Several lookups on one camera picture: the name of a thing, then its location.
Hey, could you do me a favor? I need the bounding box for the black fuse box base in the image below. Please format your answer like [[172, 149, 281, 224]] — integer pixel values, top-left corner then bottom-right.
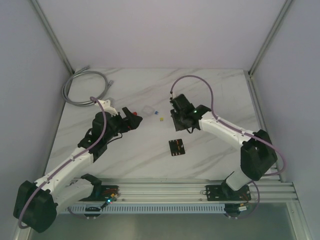
[[168, 139, 186, 157]]

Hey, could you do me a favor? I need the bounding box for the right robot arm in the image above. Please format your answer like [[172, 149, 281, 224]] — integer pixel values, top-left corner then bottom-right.
[[170, 94, 278, 201]]

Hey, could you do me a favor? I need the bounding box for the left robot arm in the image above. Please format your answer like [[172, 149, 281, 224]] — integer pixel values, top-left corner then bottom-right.
[[13, 107, 143, 233]]

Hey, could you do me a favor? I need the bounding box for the clear plastic fuse box cover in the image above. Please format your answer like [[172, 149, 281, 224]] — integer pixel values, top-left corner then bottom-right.
[[141, 105, 155, 116]]

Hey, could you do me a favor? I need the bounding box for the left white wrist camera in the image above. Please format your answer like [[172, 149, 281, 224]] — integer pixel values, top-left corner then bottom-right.
[[95, 99, 119, 116]]

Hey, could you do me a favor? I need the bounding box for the aluminium front rail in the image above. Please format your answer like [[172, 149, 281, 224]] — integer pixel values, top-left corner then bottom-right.
[[101, 178, 299, 204]]

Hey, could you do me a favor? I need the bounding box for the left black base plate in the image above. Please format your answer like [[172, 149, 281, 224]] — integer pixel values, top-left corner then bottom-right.
[[80, 185, 119, 202]]

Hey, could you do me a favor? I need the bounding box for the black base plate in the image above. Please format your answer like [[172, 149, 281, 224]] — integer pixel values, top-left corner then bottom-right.
[[80, 185, 119, 202], [204, 184, 252, 202]]

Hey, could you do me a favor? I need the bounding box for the right aluminium frame post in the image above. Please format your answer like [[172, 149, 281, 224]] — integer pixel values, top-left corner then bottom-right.
[[247, 0, 295, 76]]

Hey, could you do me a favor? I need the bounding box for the aluminium frame post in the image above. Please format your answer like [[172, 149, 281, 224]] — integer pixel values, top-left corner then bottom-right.
[[29, 0, 74, 74], [247, 0, 295, 76]]

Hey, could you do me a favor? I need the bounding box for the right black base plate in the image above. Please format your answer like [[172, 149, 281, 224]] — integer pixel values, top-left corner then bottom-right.
[[204, 184, 252, 202]]

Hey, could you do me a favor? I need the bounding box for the grey slotted cable duct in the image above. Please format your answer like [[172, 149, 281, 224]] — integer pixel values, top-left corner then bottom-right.
[[62, 203, 226, 215]]

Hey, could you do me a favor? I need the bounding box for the left aluminium frame post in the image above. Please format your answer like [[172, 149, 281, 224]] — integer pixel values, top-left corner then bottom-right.
[[29, 0, 74, 74]]

